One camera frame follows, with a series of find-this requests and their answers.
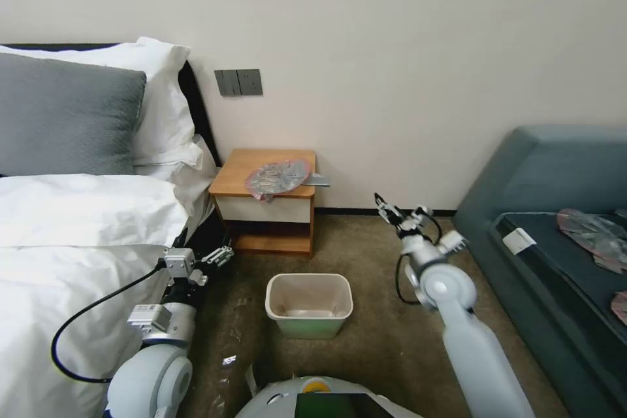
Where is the pale green trash can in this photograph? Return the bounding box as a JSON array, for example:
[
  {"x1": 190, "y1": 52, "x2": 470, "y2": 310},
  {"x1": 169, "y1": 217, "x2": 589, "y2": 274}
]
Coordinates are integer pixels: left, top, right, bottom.
[{"x1": 265, "y1": 272, "x2": 354, "y2": 340}]

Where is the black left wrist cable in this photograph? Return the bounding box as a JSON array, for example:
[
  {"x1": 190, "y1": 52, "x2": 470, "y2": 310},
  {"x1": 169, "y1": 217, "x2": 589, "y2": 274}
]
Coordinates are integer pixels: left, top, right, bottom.
[{"x1": 50, "y1": 256, "x2": 172, "y2": 383}]

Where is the white robot front shell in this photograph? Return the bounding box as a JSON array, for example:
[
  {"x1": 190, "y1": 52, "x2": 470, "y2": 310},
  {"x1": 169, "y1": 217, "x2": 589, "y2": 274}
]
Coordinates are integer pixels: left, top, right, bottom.
[{"x1": 234, "y1": 376, "x2": 394, "y2": 418}]

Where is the large white pillow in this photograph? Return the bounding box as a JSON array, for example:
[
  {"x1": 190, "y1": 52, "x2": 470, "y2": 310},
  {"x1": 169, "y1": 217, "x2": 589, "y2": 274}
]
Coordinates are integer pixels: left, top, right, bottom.
[{"x1": 0, "y1": 36, "x2": 197, "y2": 165}]

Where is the grey wall socket plate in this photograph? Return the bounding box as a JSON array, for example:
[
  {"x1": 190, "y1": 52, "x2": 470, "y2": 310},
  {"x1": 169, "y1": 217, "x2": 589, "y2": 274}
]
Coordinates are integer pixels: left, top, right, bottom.
[{"x1": 237, "y1": 68, "x2": 263, "y2": 96}]

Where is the large crumpled clear bag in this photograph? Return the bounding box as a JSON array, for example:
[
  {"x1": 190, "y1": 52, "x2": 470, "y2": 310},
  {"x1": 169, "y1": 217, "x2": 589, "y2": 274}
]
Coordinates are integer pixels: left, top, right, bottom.
[{"x1": 556, "y1": 208, "x2": 627, "y2": 273}]

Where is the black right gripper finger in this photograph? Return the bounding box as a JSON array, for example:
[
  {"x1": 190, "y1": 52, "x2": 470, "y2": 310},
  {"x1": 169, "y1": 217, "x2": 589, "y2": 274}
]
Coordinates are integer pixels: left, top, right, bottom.
[
  {"x1": 377, "y1": 202, "x2": 404, "y2": 230},
  {"x1": 374, "y1": 192, "x2": 408, "y2": 219}
]

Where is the white duvet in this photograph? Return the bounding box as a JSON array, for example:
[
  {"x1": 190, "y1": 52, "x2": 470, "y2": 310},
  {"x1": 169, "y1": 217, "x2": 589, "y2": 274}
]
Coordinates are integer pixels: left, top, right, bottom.
[{"x1": 0, "y1": 173, "x2": 191, "y2": 418}]

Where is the grey pillow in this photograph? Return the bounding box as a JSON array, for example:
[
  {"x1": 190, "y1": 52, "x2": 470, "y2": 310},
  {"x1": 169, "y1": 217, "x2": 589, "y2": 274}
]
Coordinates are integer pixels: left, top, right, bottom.
[{"x1": 0, "y1": 52, "x2": 148, "y2": 178}]

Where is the dark teal sofa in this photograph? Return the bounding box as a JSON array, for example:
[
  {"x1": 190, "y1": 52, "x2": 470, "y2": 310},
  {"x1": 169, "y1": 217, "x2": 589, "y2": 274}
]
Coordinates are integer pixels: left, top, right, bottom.
[{"x1": 451, "y1": 124, "x2": 627, "y2": 418}]

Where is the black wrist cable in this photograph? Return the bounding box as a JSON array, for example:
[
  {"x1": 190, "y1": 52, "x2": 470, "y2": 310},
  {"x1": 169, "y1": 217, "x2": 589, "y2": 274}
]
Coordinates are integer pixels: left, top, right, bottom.
[
  {"x1": 394, "y1": 212, "x2": 445, "y2": 304},
  {"x1": 50, "y1": 256, "x2": 172, "y2": 383}
]

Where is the clear red-edged garbage bag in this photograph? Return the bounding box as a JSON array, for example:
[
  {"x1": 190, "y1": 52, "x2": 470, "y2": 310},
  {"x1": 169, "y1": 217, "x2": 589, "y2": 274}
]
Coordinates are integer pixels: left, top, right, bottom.
[{"x1": 243, "y1": 159, "x2": 312, "y2": 204}]

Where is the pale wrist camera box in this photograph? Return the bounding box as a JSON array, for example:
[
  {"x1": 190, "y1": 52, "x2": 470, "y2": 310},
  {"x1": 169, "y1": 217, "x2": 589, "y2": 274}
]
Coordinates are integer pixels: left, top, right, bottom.
[{"x1": 163, "y1": 248, "x2": 198, "y2": 281}]

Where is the grey wall switch plate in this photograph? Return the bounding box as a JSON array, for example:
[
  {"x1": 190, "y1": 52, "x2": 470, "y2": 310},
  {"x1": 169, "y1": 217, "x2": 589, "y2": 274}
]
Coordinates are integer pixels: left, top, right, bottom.
[{"x1": 214, "y1": 69, "x2": 240, "y2": 97}]

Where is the small crumpled clear bag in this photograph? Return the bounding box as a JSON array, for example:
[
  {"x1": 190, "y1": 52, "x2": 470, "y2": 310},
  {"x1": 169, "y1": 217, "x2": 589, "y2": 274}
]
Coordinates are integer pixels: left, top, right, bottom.
[{"x1": 609, "y1": 290, "x2": 627, "y2": 327}]

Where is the wooden nightstand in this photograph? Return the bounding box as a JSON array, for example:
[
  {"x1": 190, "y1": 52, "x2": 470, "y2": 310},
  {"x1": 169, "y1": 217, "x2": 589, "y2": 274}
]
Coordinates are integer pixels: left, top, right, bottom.
[{"x1": 208, "y1": 148, "x2": 317, "y2": 259}]

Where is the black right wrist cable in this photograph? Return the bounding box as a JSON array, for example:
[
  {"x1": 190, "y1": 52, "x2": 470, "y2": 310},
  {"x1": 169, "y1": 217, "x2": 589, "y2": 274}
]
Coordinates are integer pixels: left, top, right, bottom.
[{"x1": 394, "y1": 212, "x2": 445, "y2": 304}]

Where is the white sofa label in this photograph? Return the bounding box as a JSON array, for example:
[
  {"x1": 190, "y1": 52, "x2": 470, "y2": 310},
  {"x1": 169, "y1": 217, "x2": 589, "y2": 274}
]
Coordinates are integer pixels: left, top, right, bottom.
[{"x1": 502, "y1": 229, "x2": 536, "y2": 258}]

